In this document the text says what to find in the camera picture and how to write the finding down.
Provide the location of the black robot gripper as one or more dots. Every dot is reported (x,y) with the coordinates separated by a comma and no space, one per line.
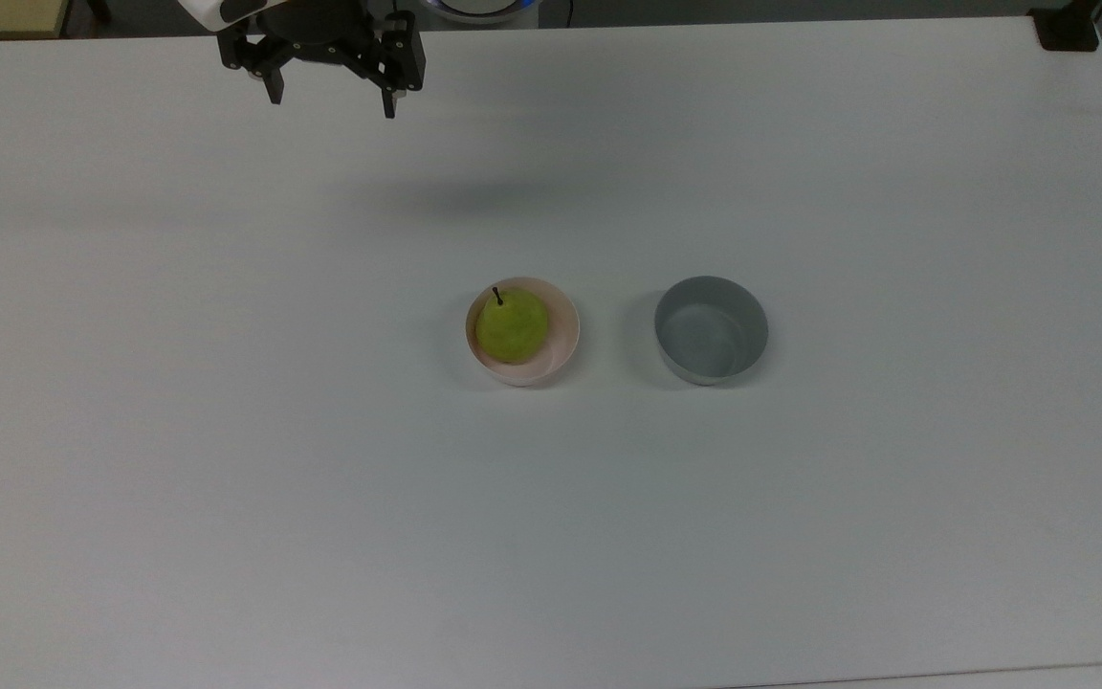
(317,33)

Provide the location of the green pear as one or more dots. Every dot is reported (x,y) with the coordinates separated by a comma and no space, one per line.
(511,327)

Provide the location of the pink bowl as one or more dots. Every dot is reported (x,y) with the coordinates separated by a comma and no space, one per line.
(565,335)

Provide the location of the grey bowl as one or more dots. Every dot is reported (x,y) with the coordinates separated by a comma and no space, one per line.
(712,335)

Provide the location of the black chair leg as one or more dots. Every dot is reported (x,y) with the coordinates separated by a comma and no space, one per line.
(99,10)

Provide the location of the black table clamp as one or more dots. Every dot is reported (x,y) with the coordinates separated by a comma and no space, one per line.
(1068,29)

